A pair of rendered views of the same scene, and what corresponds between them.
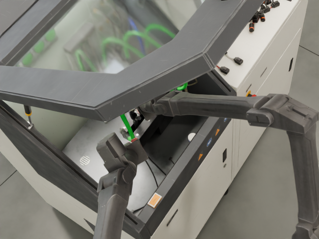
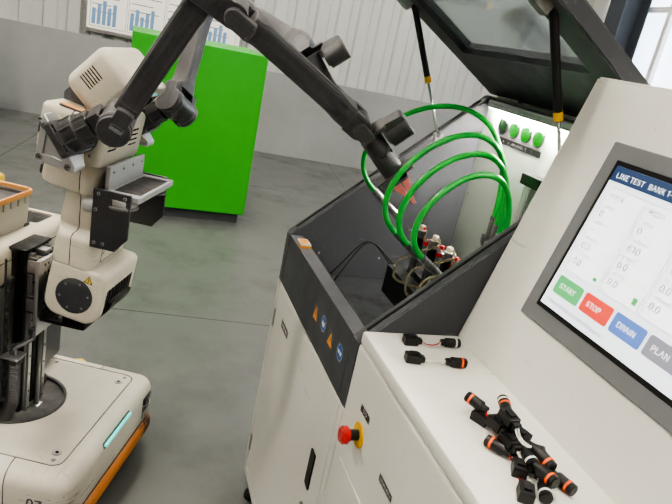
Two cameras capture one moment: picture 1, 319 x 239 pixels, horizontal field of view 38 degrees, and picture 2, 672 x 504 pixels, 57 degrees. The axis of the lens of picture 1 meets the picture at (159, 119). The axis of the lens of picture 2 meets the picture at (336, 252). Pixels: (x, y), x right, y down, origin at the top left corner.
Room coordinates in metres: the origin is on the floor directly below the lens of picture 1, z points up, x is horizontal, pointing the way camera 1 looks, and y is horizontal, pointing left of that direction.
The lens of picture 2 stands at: (1.42, -1.43, 1.51)
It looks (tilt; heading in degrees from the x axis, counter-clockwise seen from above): 18 degrees down; 114
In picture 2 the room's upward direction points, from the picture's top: 12 degrees clockwise
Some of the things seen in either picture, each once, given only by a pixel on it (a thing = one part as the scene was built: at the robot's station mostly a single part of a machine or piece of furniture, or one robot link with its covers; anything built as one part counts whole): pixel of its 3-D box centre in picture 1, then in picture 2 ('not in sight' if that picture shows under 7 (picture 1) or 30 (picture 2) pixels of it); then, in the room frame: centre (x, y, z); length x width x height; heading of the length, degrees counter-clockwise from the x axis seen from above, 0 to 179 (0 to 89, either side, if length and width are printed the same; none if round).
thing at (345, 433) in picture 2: (251, 97); (349, 434); (1.09, -0.42, 0.80); 0.05 x 0.04 x 0.05; 134
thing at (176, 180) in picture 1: (188, 163); (318, 304); (0.81, -0.07, 0.87); 0.62 x 0.04 x 0.16; 134
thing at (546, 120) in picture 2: not in sight; (544, 119); (1.17, 0.28, 1.43); 0.54 x 0.03 x 0.02; 134
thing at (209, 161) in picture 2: not in sight; (187, 124); (-1.83, 2.55, 0.65); 0.95 x 0.86 x 1.30; 45
